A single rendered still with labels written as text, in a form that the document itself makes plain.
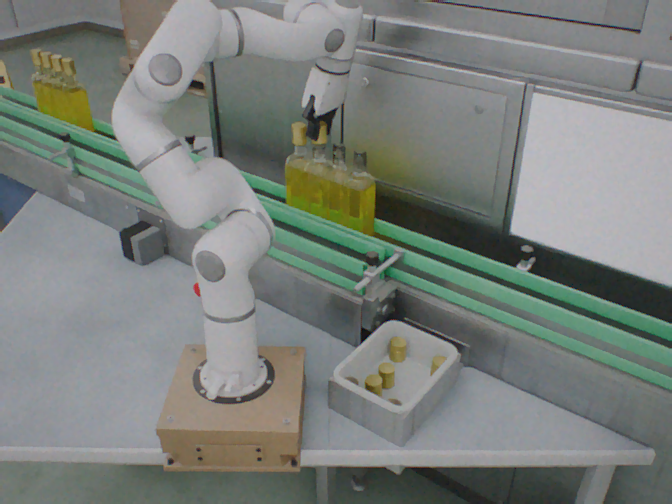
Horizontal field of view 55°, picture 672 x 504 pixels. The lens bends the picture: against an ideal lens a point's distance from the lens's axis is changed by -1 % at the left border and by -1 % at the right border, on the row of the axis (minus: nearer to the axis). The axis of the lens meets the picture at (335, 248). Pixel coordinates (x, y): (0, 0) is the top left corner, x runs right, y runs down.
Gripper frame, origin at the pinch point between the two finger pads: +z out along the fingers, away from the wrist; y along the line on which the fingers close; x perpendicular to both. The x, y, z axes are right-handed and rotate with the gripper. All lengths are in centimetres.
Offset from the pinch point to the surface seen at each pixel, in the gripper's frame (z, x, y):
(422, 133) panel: -4.2, 18.9, -12.4
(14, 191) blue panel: 79, -109, 13
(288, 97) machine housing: 7.9, -21.3, -16.2
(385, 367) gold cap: 25, 42, 23
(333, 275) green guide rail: 21.7, 20.6, 14.1
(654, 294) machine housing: 4, 77, -15
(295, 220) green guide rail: 21.5, 3.2, 6.5
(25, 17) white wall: 237, -527, -248
